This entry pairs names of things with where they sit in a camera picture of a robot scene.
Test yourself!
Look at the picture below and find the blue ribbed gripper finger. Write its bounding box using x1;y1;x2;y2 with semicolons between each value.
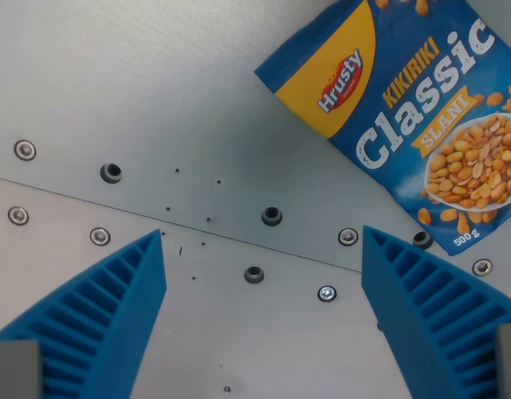
361;224;511;399
0;229;169;399

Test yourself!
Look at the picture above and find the silver hex socket screw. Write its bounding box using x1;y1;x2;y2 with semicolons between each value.
89;226;112;247
317;284;338;304
13;139;37;162
471;257;493;277
7;204;31;227
337;226;360;247

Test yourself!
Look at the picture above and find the grey threaded insert bushing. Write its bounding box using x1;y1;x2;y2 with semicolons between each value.
260;205;284;228
99;162;124;185
411;231;434;251
243;265;266;286

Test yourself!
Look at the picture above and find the blue Hrusty peanut bag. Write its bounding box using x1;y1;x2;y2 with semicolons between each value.
253;0;511;258

